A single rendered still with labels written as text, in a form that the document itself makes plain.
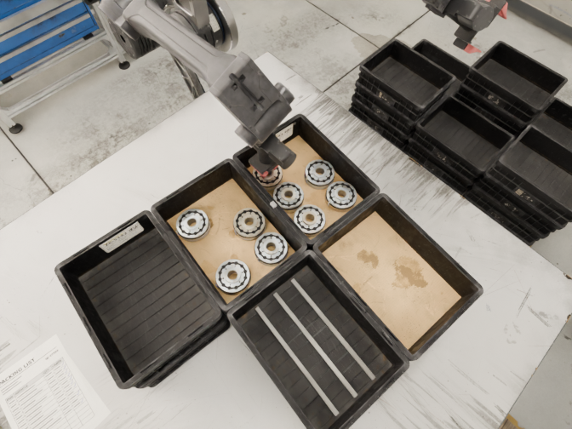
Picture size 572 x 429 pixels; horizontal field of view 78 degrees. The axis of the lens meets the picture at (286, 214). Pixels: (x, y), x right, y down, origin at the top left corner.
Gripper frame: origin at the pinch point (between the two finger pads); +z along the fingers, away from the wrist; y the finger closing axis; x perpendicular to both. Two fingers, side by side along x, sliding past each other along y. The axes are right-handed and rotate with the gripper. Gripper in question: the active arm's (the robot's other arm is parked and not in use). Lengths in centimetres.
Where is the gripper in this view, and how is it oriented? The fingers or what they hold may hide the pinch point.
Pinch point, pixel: (267, 172)
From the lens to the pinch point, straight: 120.9
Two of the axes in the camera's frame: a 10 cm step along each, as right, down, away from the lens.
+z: -0.2, 4.1, 9.1
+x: -7.1, -6.5, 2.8
